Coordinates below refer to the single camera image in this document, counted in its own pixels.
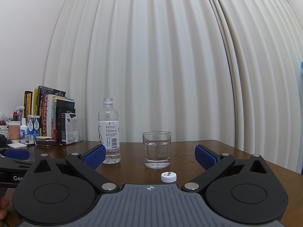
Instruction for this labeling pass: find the clear plastic water bottle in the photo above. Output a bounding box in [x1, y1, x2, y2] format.
[98, 98, 121, 165]

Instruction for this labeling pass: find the row of books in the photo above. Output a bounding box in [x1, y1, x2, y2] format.
[24, 85, 76, 143]

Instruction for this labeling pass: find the brown paper cup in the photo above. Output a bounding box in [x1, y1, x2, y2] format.
[8, 121, 22, 142]

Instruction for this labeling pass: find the blue white eye drop box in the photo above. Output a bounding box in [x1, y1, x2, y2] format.
[28, 115, 40, 136]

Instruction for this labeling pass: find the white bottle cap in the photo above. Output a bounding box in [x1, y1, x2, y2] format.
[161, 171, 178, 183]

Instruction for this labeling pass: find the white printed box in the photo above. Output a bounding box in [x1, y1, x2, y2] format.
[61, 113, 79, 145]

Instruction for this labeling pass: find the small white spray bottle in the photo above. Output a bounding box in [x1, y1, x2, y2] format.
[20, 118, 28, 144]

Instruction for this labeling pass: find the person's left hand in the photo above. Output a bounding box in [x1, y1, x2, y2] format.
[0, 195, 10, 221]

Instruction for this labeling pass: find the white sticky note pad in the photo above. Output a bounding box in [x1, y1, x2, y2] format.
[7, 142, 27, 149]

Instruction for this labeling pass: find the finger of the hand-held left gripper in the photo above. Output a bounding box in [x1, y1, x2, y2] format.
[0, 148, 36, 171]

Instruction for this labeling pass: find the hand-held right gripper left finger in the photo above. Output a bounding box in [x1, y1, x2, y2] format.
[28, 144, 120, 193]

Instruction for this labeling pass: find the brown leather wallet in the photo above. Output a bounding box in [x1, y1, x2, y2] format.
[35, 139, 57, 147]

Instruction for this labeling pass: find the bunch of pens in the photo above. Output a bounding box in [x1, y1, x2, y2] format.
[12, 106, 25, 122]

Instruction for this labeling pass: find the white pleated curtain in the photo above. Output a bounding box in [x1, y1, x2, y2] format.
[43, 0, 303, 173]

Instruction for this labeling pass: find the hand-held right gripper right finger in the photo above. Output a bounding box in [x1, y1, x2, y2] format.
[181, 144, 273, 193]

